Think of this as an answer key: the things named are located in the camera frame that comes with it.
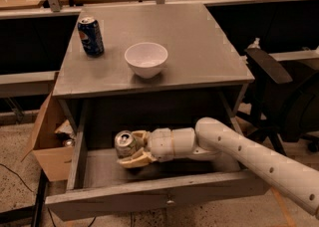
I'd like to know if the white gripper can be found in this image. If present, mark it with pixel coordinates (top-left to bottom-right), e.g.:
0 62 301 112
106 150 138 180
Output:
118 127 196 169

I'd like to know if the green 7up soda can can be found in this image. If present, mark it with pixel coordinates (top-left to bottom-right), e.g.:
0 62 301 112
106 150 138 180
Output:
115 130 137 158

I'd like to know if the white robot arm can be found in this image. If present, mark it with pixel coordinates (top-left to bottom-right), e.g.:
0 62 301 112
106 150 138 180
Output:
115 117 319 218

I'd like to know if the open grey top drawer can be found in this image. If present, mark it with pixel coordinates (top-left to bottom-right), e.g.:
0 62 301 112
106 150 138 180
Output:
45 116 282 222

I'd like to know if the metal drawer knob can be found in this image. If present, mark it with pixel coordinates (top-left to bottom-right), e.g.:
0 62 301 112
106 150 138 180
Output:
166 198 175 206

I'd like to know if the can inside cardboard box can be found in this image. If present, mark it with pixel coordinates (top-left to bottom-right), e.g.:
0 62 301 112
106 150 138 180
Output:
63 139 75 147

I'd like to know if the grey cabinet with top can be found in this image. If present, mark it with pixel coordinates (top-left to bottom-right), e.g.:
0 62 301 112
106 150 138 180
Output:
53 4 253 138

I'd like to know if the blue Pepsi can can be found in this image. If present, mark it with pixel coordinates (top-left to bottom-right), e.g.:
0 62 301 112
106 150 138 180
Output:
77 17 104 56

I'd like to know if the white ceramic bowl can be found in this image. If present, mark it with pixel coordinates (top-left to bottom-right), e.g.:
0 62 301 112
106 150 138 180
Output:
125 42 168 79

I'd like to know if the cardboard box on floor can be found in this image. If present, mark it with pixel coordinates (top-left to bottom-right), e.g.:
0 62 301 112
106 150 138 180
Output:
21 71 76 183

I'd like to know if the black office chair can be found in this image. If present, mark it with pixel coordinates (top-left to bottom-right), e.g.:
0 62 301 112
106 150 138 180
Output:
237 48 319 153

